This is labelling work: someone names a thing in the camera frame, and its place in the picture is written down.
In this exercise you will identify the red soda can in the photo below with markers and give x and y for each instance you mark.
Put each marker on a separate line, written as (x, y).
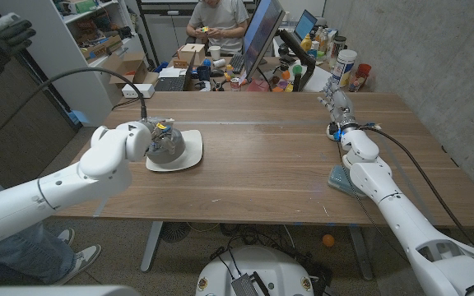
(235, 84)

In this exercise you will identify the white robot torso base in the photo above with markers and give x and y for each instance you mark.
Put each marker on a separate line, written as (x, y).
(278, 267)

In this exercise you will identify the white canister blue label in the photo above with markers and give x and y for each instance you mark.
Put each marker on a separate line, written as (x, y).
(343, 67)

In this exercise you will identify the white paper plate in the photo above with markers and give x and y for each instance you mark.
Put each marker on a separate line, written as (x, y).
(193, 152)

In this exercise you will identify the open laptop blue screen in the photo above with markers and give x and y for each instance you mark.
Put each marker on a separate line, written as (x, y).
(305, 24)

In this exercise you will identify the dark blue mug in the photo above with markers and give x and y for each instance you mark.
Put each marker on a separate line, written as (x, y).
(203, 72)

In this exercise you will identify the grey duct tape roll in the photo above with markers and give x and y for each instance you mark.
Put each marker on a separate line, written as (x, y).
(175, 154)

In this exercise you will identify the green ball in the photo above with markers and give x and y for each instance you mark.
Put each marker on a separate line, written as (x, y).
(297, 69)

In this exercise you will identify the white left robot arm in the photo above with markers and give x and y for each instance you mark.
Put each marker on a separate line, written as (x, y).
(56, 193)

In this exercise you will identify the large open cardboard box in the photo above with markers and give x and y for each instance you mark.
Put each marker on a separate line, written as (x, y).
(128, 66)

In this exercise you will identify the white paper cup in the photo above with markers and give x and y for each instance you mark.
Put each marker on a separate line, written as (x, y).
(215, 53)

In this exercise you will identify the black keyboard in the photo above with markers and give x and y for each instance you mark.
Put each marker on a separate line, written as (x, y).
(237, 63)

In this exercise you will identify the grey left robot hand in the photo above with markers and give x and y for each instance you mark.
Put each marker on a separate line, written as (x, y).
(161, 135)

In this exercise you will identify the black computer monitor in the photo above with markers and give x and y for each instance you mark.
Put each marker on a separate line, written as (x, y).
(261, 33)

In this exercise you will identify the round floor fan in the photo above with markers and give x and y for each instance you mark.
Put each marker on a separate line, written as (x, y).
(175, 232)

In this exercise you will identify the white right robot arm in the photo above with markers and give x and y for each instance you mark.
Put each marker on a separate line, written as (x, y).
(405, 230)

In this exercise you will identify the grey table leg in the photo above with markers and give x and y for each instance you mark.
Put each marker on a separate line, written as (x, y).
(361, 252)
(151, 246)

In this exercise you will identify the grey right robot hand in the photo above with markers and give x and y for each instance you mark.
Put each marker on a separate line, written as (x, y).
(342, 109)

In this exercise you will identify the white power strip box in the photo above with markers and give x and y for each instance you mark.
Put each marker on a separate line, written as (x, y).
(138, 90)

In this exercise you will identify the dark jar black lid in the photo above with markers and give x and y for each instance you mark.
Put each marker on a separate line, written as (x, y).
(340, 47)

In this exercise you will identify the grey power adapter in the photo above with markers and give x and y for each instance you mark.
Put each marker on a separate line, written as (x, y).
(245, 285)

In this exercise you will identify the small cardboard box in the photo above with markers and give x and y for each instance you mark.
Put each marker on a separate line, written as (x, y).
(191, 53)

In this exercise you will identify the black open laptop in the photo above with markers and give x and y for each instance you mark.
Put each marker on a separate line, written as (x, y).
(171, 84)

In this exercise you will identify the seated person grey t-shirt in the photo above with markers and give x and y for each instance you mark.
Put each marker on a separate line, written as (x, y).
(220, 16)

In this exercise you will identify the standing person in jeans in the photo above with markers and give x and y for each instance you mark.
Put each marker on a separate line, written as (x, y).
(27, 255)

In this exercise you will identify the white shelf unit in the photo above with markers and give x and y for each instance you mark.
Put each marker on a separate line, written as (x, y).
(56, 41)

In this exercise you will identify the yellow squeeze bottle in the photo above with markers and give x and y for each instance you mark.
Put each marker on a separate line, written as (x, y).
(306, 44)

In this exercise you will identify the orange ball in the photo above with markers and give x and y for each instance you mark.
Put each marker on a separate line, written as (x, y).
(328, 240)

